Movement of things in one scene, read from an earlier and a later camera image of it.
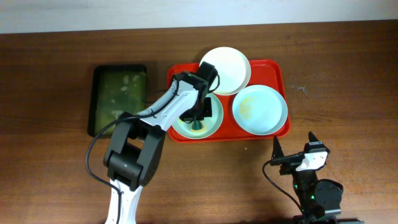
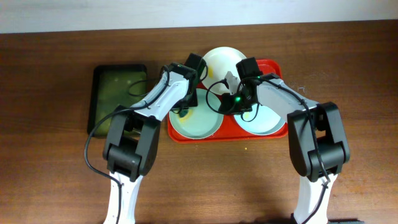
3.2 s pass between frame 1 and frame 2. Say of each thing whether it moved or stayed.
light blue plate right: stayed
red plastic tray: stayed
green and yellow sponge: moved
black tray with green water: stayed
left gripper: moved
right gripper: moved
